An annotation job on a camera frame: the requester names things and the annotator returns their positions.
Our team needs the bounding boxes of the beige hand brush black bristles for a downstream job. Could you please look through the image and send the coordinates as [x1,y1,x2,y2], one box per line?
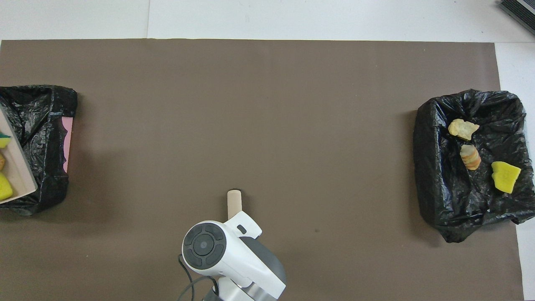
[227,190,242,220]

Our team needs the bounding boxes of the pale foam scrap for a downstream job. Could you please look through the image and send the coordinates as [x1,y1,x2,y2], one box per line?
[460,144,482,171]
[448,118,480,141]

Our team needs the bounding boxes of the yellow sponge chunk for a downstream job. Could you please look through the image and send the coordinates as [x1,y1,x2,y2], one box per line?
[491,161,522,194]

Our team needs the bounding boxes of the beige plastic dustpan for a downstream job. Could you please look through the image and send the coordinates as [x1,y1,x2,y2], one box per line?
[0,107,38,205]

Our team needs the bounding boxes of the notched yellow sponge piece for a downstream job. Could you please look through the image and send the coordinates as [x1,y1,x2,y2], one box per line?
[0,172,14,201]

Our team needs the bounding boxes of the black trash bag bin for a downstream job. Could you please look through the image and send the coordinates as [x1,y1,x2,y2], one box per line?
[413,88,535,243]

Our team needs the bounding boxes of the pink plastic bin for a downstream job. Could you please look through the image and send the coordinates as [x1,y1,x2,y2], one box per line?
[61,117,74,173]

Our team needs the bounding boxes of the black trash bag over pink bin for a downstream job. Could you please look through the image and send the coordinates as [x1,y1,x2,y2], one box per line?
[0,85,78,217]

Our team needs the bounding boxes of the brown table mat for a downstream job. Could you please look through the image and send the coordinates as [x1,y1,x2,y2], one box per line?
[0,39,525,301]

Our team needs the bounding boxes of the dark ribbed device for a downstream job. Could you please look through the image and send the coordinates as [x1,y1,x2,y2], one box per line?
[499,0,535,36]

